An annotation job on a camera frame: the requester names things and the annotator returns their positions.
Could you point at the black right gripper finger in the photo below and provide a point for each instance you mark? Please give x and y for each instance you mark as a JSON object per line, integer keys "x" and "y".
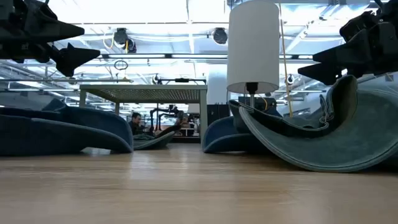
{"x": 351, "y": 51}
{"x": 326, "y": 73}

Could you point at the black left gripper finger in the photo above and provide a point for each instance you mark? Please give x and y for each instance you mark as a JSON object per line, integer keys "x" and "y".
{"x": 53, "y": 31}
{"x": 74, "y": 59}

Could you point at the grey-green bucket hat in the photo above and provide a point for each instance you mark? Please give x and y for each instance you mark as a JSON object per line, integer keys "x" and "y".
{"x": 342, "y": 146}

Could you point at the large dark blue bucket hat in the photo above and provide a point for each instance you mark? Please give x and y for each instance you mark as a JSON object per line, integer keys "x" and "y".
{"x": 62, "y": 133}

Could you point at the small black ceiling reel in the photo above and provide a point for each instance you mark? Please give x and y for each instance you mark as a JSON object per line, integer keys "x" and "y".
{"x": 289, "y": 79}
{"x": 156, "y": 79}

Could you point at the black monitor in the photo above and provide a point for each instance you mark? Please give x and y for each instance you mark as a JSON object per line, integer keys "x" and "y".
{"x": 270, "y": 102}

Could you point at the small pale green metal table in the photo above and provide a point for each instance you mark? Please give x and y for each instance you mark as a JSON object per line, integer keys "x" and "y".
{"x": 140, "y": 88}

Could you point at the silver lamp pole black socket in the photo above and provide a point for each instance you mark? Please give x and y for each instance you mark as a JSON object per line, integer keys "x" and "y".
{"x": 252, "y": 88}

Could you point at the white cylindrical lampshade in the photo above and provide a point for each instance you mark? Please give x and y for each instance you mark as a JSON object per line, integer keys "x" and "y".
{"x": 253, "y": 46}

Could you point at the person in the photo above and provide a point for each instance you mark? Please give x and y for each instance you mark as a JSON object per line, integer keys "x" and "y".
{"x": 184, "y": 121}
{"x": 136, "y": 124}

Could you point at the black background robot arms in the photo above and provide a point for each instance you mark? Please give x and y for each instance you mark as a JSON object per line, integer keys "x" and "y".
{"x": 169, "y": 109}

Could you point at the black cabinet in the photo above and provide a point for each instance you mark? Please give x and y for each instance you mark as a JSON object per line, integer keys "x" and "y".
{"x": 217, "y": 113}

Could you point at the black background gantry frame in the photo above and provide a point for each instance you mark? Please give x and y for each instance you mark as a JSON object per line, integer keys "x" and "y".
{"x": 182, "y": 80}

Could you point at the black table edge rail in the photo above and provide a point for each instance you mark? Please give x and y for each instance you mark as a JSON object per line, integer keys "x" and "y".
{"x": 186, "y": 139}

